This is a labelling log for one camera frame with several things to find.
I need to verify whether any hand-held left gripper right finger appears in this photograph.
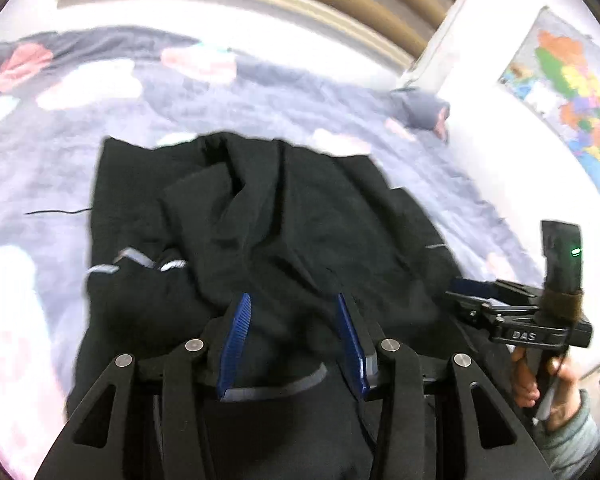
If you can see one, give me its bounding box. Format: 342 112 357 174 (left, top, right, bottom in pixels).
335 292 553 480

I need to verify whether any black hooded jacket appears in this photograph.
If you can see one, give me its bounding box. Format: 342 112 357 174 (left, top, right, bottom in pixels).
65 131 531 480

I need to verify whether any grey floral blanket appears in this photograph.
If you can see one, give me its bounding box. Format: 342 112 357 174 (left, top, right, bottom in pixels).
0 25 546 461

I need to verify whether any grey floral pillow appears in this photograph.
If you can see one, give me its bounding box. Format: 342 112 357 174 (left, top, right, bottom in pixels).
390 87 452 142

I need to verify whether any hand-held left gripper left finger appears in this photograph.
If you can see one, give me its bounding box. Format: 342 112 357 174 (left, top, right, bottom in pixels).
32 292 253 480

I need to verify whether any colourful wall map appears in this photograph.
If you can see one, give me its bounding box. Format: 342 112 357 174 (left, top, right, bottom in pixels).
497 7 600 221

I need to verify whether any person's right forearm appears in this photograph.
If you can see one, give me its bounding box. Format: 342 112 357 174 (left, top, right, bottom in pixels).
532 390 600 480

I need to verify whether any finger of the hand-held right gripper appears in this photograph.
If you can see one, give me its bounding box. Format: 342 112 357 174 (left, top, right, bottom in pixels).
452 277 538 307
444 290 501 329

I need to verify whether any person's right hand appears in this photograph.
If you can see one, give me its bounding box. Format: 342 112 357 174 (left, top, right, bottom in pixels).
510 347 586 433

